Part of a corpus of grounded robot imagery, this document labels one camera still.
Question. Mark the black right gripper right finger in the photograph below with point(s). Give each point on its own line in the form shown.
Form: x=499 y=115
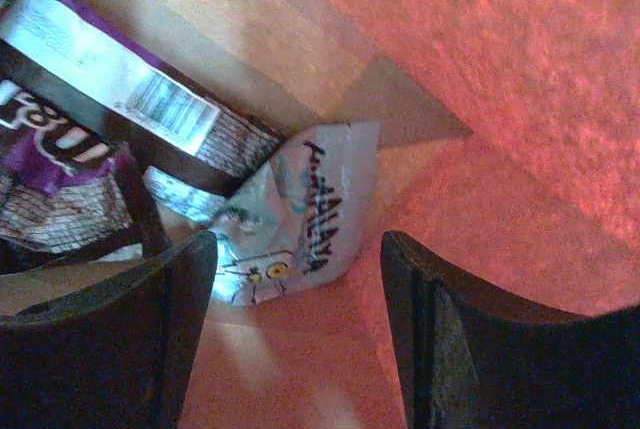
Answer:
x=470 y=354

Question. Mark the red brown paper bag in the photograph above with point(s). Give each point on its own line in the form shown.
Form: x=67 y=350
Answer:
x=509 y=146

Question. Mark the brown purple M&M's packet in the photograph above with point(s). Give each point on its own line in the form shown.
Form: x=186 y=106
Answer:
x=76 y=100

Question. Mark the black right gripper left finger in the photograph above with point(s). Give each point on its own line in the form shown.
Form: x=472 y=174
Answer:
x=117 y=354

